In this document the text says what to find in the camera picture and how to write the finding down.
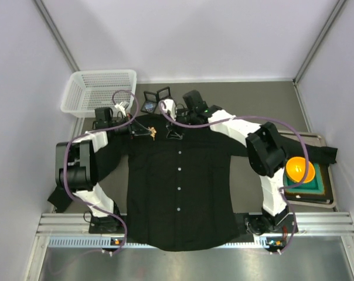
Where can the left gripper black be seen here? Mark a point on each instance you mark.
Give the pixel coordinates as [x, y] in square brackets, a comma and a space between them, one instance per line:
[133, 129]

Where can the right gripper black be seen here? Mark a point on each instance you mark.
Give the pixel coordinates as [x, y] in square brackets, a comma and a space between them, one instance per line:
[171, 124]

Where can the black button shirt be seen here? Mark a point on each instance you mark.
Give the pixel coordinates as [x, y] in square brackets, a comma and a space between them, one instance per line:
[175, 194]

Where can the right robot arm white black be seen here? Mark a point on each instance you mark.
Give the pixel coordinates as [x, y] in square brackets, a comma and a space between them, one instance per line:
[265, 152]

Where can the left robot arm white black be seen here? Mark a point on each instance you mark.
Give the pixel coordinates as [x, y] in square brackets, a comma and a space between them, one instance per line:
[80, 166]

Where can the black box gold brooch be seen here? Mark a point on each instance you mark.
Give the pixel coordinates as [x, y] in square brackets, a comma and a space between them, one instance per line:
[164, 93]

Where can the white perforated plastic basket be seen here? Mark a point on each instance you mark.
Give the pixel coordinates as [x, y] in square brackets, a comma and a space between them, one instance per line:
[87, 90]

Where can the orange bowl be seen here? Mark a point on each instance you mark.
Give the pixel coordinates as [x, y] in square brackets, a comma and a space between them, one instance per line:
[296, 167]

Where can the metal tray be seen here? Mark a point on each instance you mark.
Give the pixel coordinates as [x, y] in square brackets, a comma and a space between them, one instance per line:
[328, 200]

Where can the green black mat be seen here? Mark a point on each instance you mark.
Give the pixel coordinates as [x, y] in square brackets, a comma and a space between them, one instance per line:
[315, 187]

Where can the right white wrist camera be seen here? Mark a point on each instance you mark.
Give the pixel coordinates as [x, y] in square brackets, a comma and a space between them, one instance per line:
[168, 108]

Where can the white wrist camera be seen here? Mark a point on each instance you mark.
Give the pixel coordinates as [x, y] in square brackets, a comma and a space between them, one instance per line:
[121, 108]
[168, 108]

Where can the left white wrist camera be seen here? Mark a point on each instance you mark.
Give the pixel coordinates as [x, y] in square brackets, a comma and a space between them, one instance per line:
[121, 108]

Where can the grey slotted cable duct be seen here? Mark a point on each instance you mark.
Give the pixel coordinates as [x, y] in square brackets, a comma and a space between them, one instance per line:
[112, 243]

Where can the aluminium rail frame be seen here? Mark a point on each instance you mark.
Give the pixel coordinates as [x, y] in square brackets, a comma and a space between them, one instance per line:
[325, 224]

